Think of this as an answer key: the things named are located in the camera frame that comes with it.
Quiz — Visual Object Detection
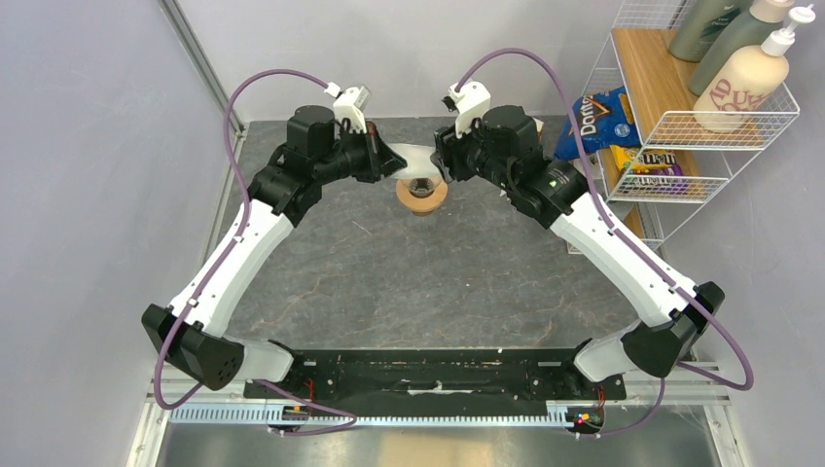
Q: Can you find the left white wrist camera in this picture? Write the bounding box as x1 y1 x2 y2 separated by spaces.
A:
325 82 372 134

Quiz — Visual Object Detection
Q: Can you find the yellow M&M's candy bag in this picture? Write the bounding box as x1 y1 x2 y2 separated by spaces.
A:
609 145 688 196

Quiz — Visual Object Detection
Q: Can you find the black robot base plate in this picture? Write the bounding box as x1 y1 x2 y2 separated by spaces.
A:
278 348 627 417

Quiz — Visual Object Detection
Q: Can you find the round wooden dripper stand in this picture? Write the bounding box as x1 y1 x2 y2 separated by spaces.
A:
395 179 448 217

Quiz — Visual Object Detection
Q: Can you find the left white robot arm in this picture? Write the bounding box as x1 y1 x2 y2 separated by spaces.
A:
141 105 410 398

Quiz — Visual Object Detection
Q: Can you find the clear glass dripper cone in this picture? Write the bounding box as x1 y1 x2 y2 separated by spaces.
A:
403 177 443 198

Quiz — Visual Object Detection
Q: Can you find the blue Doritos chip bag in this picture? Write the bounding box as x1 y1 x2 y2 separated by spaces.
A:
572 87 641 155

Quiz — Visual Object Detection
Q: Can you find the green bottle beige cap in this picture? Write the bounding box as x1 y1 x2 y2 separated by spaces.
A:
688 0 795 96

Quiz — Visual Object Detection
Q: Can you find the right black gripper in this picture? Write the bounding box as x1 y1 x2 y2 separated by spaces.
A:
429 108 515 192

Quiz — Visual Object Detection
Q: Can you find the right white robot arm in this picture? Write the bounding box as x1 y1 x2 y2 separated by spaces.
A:
436 105 725 398

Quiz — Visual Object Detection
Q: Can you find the dark green bottle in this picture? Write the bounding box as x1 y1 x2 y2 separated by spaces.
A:
668 0 751 63

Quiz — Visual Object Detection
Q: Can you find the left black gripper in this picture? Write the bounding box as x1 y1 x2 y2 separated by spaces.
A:
314 121 407 185

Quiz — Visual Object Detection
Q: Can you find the single white coffee filter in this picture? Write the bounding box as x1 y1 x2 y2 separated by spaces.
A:
388 143 444 183

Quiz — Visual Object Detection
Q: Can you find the cream pump lotion bottle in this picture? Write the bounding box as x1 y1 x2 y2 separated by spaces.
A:
694 4 815 133

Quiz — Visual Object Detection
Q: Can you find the aluminium frame rail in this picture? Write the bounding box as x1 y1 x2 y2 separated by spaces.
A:
126 370 753 466

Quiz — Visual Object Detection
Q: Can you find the white wire shelf rack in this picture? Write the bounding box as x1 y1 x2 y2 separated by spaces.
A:
583 1 800 250

